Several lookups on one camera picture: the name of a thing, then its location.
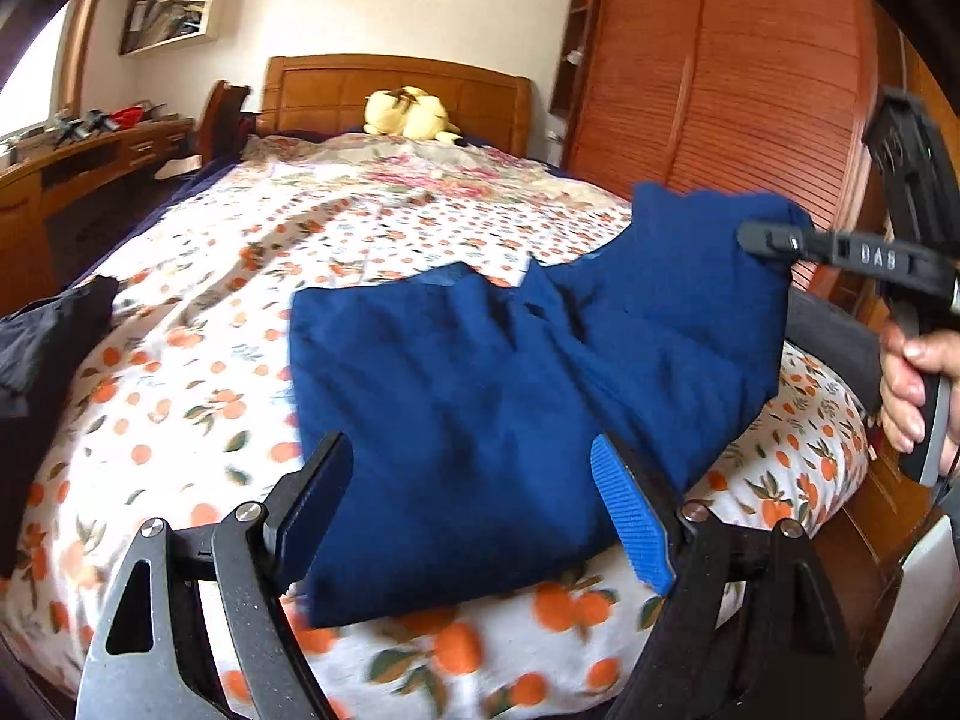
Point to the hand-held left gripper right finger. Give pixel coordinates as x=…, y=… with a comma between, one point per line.
x=637, y=525

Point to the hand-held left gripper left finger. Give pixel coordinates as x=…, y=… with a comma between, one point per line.
x=315, y=487

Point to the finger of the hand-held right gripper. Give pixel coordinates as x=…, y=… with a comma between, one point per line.
x=787, y=241

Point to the blue suit jacket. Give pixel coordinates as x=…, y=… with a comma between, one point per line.
x=450, y=390

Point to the person's right hand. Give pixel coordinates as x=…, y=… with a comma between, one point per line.
x=900, y=390

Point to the grey cloth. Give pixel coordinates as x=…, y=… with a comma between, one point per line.
x=832, y=345

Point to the orange print bedsheet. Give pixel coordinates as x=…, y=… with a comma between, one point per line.
x=187, y=390

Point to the wooden slatted wardrobe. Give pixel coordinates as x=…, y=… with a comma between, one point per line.
x=712, y=90

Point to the white box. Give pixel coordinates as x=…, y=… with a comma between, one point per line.
x=919, y=615

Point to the wooden open side shelf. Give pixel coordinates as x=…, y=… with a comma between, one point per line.
x=577, y=22

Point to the black cloth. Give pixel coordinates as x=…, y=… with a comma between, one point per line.
x=45, y=337

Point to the pink floral blanket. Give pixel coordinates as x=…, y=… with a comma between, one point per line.
x=420, y=172

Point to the wooden chair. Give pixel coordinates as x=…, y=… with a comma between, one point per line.
x=221, y=124

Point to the yellow plush toy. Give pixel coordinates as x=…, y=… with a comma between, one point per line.
x=409, y=116

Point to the wooden headboard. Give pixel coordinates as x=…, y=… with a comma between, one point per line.
x=322, y=90

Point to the wooden desk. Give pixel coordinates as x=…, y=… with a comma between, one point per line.
x=30, y=195

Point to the row of books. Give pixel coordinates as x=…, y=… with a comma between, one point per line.
x=161, y=24

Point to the window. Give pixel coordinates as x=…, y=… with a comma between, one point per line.
x=30, y=82

